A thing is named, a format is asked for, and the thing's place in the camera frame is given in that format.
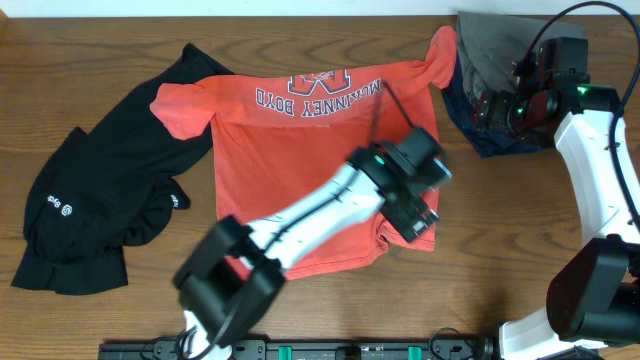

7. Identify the red orange printed t-shirt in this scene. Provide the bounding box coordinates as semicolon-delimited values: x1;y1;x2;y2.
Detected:
149;25;458;281

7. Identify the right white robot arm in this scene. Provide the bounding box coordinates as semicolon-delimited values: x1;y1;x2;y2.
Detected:
472;37;639;359

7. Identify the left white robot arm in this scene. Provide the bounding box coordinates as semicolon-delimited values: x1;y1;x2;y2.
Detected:
173;143;451;359

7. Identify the navy blue folded garment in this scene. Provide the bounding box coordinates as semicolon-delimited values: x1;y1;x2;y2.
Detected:
442;60;552;158

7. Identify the grey folded t-shirt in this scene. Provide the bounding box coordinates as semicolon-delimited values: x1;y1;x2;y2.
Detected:
455;10;586;104

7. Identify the black garment with white logo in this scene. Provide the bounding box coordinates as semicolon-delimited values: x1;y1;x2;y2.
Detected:
11;44;231;295

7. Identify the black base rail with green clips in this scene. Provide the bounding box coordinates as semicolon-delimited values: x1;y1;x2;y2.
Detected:
97;335;501;360

